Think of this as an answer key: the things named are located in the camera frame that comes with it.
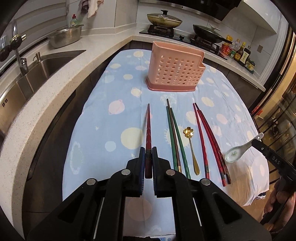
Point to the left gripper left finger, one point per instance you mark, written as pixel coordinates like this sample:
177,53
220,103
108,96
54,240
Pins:
129,182

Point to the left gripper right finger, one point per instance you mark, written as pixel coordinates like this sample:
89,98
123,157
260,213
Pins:
168,182

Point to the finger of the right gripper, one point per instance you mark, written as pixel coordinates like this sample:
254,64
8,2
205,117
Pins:
285,168

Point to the dark red patterned chopstick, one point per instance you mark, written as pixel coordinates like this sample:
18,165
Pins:
148,147

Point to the green chopstick gold tip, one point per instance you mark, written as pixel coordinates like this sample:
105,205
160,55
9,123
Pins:
175,162

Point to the white ceramic soup spoon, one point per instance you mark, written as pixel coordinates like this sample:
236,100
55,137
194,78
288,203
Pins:
235,153

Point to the chrome kitchen faucet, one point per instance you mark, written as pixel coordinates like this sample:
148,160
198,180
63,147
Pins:
15,43

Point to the bright red chopstick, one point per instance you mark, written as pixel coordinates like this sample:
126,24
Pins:
205,160

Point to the gold flower spoon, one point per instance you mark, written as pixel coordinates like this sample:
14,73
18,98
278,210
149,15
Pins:
189,133

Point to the blue dotted tablecloth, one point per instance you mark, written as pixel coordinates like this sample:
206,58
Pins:
111,129

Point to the pink perforated utensil holder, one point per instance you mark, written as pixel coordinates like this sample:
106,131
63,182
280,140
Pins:
174,68

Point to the dark soy sauce bottle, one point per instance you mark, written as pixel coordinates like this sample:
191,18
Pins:
246,53

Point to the brown sauce bottle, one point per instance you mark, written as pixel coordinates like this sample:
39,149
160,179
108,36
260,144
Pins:
239,52

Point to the clear oil bottle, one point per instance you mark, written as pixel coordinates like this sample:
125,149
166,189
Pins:
234,48

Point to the black gas stove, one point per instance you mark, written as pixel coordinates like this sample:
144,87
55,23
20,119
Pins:
171,33

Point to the stainless steel sink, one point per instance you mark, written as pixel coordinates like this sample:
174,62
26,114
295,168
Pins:
24,87

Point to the black wok with lid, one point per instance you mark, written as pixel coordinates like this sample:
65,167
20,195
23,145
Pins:
209,34

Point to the steel mixing bowl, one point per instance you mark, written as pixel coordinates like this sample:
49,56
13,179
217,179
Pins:
65,36

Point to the beige wok with lid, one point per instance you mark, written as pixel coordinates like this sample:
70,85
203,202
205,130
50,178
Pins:
164,20

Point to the green dish soap bottle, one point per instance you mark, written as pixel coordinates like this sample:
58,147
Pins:
74,21

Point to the hanging white pink towel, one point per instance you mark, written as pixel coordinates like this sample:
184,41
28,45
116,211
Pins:
89,7

